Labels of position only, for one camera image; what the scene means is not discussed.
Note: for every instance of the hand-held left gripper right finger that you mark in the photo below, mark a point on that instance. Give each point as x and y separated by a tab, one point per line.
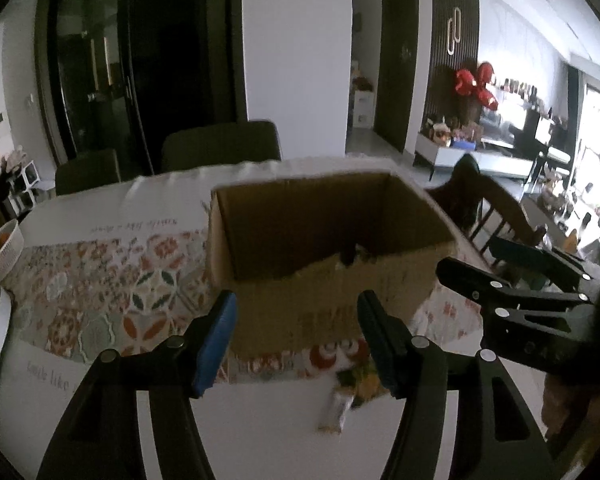
375	345

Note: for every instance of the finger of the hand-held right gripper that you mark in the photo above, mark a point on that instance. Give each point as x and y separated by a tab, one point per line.
530	257
480	285

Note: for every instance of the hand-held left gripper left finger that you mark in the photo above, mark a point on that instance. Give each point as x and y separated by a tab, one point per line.
215	345

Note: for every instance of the brown cardboard box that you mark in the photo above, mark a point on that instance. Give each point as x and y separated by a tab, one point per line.
320	320

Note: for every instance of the dark green cracker packet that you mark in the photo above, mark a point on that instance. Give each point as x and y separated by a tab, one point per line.
362	385

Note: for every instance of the brown wooden chair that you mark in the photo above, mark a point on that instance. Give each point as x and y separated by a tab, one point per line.
505	210

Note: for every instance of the white low cabinet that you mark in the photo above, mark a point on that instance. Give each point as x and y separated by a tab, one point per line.
475	160

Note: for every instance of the floral patterned tablecloth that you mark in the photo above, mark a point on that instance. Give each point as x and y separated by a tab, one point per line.
105	285

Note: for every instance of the red bow decoration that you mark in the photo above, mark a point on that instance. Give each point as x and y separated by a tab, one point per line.
475	85

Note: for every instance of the dark upholstered chair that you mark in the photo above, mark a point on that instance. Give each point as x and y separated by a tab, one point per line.
87	172
220	147

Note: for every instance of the dark wooden door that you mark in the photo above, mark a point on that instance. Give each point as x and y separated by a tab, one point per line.
397	70

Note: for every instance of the white woven basket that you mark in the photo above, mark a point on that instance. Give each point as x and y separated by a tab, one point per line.
2	250

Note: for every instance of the white shelf unit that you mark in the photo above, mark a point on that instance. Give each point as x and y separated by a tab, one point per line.
22	185

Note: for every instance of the dark glass door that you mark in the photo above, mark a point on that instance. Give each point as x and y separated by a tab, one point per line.
145	60

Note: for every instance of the gold loop wall ornament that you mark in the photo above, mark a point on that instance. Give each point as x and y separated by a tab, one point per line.
455	30

